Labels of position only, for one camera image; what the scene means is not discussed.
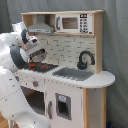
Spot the right red oven knob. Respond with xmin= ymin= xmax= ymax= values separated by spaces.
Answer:
xmin=32 ymin=81 xmax=39 ymax=87

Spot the grey toy sink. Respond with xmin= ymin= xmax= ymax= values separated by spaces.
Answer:
xmin=52 ymin=67 xmax=93 ymax=81

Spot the white cupboard door with dispenser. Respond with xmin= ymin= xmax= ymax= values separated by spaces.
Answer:
xmin=45 ymin=81 xmax=84 ymax=128

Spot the black toy faucet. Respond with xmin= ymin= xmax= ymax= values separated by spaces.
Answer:
xmin=77 ymin=50 xmax=95 ymax=70

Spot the black toy stove top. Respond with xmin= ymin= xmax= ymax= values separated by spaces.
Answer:
xmin=26 ymin=62 xmax=57 ymax=73

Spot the grey range hood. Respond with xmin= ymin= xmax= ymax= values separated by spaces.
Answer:
xmin=28 ymin=15 xmax=54 ymax=33

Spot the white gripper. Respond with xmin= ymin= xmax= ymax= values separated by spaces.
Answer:
xmin=26 ymin=36 xmax=47 ymax=62

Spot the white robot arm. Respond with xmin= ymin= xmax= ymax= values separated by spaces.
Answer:
xmin=0 ymin=22 xmax=50 ymax=128

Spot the toy microwave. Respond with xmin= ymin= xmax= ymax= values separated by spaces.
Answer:
xmin=56 ymin=14 xmax=93 ymax=34

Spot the wooden toy kitchen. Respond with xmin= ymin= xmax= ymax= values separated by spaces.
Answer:
xmin=16 ymin=10 xmax=115 ymax=128

